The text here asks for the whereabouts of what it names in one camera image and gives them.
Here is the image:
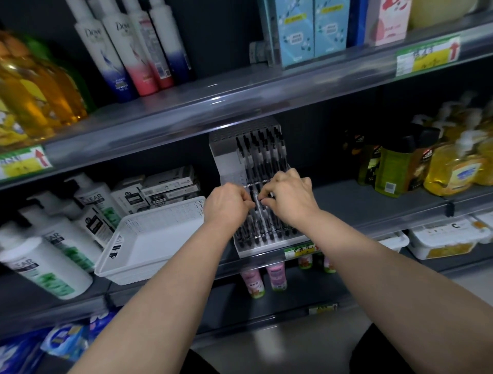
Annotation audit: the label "pink carton box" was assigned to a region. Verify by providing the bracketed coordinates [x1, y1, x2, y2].
[364, 0, 413, 47]

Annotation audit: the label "grey metal shelf board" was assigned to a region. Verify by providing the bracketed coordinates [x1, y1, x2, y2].
[0, 10, 493, 192]
[191, 247, 493, 349]
[0, 178, 493, 340]

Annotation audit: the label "dark blue carton box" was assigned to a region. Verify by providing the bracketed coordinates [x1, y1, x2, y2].
[347, 0, 369, 49]

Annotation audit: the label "clear barrel gel pen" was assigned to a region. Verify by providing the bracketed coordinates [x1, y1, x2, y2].
[251, 189, 267, 232]

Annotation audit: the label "white plastic wipes pack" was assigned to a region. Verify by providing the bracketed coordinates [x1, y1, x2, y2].
[377, 230, 410, 254]
[407, 215, 493, 261]

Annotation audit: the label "white and red shampoo bottle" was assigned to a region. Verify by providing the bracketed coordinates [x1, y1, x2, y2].
[122, 0, 175, 90]

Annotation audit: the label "pale yellow liquid bottle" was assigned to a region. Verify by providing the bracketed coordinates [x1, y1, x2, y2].
[407, 0, 479, 30]

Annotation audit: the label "white and navy shampoo bottle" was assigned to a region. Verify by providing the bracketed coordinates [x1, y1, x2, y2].
[148, 0, 193, 84]

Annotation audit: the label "white box with black label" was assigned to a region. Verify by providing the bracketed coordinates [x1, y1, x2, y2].
[110, 175, 151, 217]

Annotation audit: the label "light blue carton box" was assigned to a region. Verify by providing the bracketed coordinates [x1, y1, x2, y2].
[313, 0, 352, 59]
[259, 0, 317, 69]

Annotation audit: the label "person's right forearm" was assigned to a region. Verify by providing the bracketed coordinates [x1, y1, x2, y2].
[294, 209, 493, 374]

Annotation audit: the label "rows of black pens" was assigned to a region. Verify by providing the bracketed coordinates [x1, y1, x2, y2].
[234, 127, 299, 249]

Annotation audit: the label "person's right leg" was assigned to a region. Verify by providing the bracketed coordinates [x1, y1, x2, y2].
[348, 322, 419, 374]

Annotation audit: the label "small green price tag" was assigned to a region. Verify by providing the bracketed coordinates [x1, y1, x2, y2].
[308, 303, 339, 316]
[284, 242, 321, 261]

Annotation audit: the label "amber liquid detergent bottle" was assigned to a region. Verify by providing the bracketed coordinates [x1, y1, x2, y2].
[0, 32, 64, 141]
[39, 58, 90, 125]

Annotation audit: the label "green shelf price label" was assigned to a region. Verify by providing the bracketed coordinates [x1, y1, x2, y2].
[395, 35, 461, 78]
[0, 146, 53, 182]

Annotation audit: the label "person's leg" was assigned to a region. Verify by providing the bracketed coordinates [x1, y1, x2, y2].
[348, 322, 419, 374]
[184, 348, 221, 374]

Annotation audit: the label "small grey box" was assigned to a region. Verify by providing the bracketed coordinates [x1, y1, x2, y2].
[249, 40, 276, 65]

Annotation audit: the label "white plastic basket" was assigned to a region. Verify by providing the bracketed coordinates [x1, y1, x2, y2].
[94, 195, 207, 286]

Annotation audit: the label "white green-label pump bottle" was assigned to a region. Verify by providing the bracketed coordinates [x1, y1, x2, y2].
[0, 220, 94, 301]
[63, 172, 123, 229]
[17, 191, 103, 271]

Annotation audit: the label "white and pink shampoo bottle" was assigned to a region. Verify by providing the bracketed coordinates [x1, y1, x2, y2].
[89, 0, 161, 97]

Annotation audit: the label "white black-label pump bottle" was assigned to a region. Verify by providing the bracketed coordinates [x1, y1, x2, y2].
[72, 207, 117, 249]

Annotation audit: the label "long white carton box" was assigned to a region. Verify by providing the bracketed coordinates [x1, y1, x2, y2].
[148, 184, 202, 206]
[140, 166, 195, 197]

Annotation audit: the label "person's left forearm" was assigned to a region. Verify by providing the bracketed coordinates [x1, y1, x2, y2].
[69, 220, 247, 374]

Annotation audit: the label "person's left leg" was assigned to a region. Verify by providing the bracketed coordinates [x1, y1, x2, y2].
[184, 348, 221, 374]

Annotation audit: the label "blue soft packet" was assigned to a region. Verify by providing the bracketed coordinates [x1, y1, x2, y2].
[0, 331, 44, 374]
[40, 323, 92, 363]
[88, 309, 118, 333]

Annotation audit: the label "white and blue shampoo bottle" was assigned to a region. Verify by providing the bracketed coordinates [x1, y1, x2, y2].
[65, 0, 138, 103]

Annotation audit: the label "person's left hand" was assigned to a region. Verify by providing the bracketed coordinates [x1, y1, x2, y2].
[203, 183, 256, 232]

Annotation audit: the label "person's right hand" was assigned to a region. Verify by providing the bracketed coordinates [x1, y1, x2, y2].
[258, 168, 323, 229]

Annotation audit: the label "green bottle with black cap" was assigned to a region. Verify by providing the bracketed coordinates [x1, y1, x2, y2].
[374, 134, 417, 199]

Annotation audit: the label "yellow hand soap pump bottle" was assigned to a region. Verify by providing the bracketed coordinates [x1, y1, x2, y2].
[423, 130, 488, 197]
[434, 101, 485, 144]
[473, 136, 493, 187]

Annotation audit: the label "dark bottle with black cap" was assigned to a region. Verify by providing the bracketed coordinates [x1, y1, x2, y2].
[407, 126, 442, 192]

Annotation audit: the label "white pen display stand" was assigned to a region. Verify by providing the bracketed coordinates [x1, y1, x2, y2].
[209, 116, 315, 259]

